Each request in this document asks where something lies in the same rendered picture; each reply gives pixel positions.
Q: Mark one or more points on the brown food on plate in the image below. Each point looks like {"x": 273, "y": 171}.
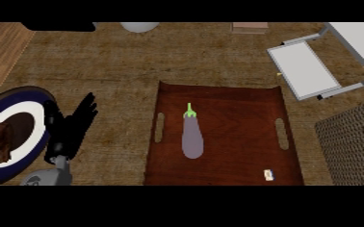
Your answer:
{"x": 7, "y": 141}

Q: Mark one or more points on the white round bowl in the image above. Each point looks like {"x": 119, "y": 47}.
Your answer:
{"x": 138, "y": 26}

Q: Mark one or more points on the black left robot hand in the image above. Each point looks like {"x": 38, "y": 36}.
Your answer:
{"x": 76, "y": 125}

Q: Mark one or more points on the small pale yellow item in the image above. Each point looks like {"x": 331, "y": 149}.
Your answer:
{"x": 269, "y": 175}

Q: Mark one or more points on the purple eggplant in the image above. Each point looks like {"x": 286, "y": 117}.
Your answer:
{"x": 192, "y": 138}

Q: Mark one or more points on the pale brown box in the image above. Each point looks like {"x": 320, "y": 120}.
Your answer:
{"x": 249, "y": 27}

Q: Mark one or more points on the black appliance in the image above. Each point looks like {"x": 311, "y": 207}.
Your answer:
{"x": 60, "y": 26}

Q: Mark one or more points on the brown wooden board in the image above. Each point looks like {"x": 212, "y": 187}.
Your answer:
{"x": 13, "y": 48}

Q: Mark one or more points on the blue and white plate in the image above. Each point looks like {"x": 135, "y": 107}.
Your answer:
{"x": 24, "y": 115}

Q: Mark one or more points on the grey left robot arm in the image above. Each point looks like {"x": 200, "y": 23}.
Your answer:
{"x": 50, "y": 175}

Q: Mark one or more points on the dark woven wicker basket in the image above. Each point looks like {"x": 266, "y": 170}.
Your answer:
{"x": 344, "y": 147}

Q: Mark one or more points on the brown wooden tray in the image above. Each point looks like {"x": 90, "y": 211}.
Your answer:
{"x": 223, "y": 134}

